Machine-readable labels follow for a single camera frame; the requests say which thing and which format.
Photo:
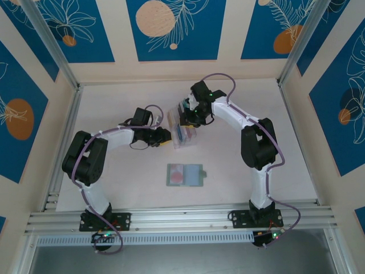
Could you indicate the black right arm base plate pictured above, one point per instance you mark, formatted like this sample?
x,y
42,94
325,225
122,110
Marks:
x,y
238,218

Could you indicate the beige card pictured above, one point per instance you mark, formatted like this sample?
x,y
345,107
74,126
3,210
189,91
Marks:
x,y
171,117

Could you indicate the teal card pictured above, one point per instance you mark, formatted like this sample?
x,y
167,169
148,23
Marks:
x,y
186,103

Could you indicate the long aluminium mounting rail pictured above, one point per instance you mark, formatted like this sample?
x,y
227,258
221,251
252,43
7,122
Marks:
x,y
185,219

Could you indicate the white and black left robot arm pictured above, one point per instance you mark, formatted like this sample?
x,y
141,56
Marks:
x,y
117,140

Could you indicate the aluminium frame post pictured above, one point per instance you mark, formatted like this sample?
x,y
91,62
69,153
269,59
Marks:
x,y
51,42
300,42

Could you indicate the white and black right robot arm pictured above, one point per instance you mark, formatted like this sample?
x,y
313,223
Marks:
x,y
228,111

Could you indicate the black card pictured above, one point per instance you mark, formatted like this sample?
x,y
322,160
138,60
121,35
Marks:
x,y
180,109

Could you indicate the blue card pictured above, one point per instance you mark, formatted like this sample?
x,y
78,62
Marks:
x,y
178,131

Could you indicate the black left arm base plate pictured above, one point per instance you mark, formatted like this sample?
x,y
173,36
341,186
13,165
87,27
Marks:
x,y
125,221

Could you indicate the aluminium table side rail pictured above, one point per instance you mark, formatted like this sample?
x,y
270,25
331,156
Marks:
x,y
299,142
67,137

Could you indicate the clear acrylic card stand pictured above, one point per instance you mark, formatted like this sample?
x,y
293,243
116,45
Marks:
x,y
186,142

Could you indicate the green card holder wallet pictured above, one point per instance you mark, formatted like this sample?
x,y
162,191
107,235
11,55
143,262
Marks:
x,y
192,175

